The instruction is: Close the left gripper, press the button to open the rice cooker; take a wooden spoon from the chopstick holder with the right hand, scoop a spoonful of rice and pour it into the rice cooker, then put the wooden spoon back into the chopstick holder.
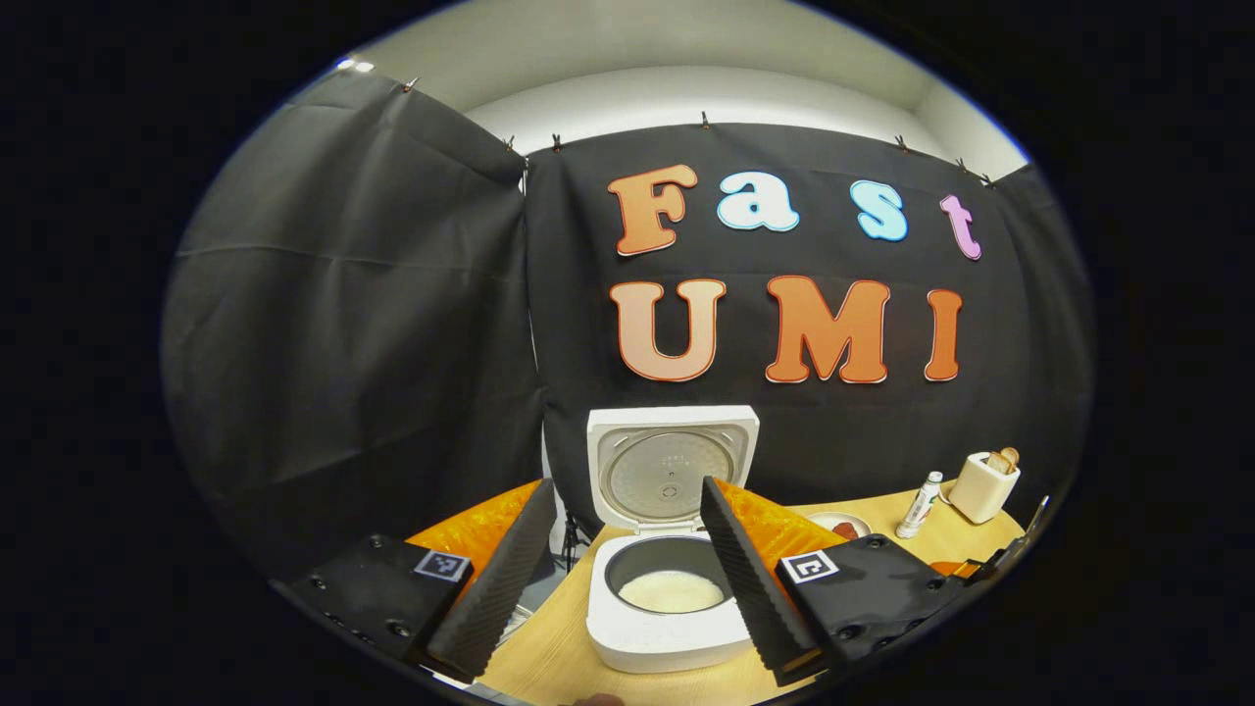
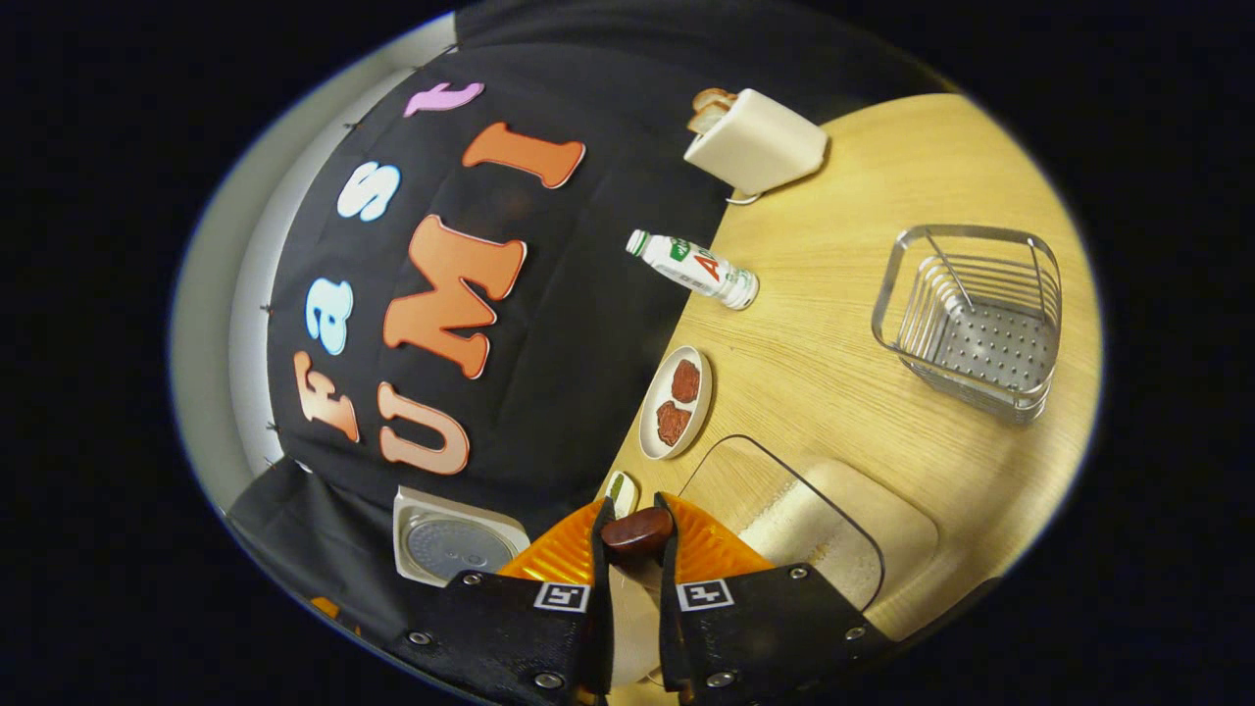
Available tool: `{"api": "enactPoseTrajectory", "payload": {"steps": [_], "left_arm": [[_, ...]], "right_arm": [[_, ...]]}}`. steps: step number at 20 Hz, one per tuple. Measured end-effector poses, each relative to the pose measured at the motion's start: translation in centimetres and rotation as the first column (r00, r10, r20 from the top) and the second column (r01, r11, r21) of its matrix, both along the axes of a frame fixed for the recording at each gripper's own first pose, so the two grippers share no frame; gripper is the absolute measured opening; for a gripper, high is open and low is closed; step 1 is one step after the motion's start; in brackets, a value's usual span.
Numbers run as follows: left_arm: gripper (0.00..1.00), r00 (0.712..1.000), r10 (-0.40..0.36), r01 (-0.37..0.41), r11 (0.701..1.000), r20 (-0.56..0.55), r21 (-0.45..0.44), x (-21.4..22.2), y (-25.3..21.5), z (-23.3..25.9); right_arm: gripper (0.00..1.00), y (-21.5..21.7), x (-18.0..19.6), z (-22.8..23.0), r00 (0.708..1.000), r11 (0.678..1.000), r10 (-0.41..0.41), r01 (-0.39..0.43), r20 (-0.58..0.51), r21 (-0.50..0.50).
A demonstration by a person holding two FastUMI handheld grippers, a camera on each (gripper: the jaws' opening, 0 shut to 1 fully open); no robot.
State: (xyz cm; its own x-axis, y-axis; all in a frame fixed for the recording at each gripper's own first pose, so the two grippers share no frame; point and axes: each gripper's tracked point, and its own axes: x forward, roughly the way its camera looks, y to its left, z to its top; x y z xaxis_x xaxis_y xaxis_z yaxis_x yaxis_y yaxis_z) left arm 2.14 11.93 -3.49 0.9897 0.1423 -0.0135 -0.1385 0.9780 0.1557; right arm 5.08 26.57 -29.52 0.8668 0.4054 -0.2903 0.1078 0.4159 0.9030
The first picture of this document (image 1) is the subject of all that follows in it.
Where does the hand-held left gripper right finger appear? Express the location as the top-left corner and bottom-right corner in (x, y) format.
(698, 475), (986, 687)

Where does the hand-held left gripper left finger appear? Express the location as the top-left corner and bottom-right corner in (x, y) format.
(284, 478), (557, 684)

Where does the cream chopstick holder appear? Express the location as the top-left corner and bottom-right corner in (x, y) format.
(947, 447), (1022, 525)

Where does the white rice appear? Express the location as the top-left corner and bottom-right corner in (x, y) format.
(618, 571), (727, 615)

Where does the white rice cooker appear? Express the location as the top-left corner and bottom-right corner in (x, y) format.
(586, 405), (761, 674)

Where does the black tripod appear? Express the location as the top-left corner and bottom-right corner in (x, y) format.
(559, 510), (591, 573)

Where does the white round plate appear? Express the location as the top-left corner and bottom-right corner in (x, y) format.
(806, 512), (872, 542)

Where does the white bottle with green label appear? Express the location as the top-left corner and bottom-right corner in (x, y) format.
(895, 471), (944, 539)

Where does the black backdrop cloth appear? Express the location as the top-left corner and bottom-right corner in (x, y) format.
(162, 67), (1097, 589)

